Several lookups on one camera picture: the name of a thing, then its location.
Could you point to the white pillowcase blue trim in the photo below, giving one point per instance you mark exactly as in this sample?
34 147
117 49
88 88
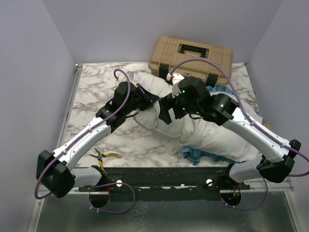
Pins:
203 141

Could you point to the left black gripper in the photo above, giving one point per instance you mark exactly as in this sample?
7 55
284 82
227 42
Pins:
148 98

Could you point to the tan plastic toolbox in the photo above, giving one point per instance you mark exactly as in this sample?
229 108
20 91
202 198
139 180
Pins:
170 51

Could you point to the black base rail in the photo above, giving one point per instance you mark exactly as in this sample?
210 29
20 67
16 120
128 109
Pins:
174 184

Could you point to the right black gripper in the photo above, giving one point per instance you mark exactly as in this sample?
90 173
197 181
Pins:
166 103

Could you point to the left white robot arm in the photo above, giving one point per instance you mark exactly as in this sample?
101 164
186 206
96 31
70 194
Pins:
54 169

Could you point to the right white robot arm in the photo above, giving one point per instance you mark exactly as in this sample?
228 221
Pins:
278 154

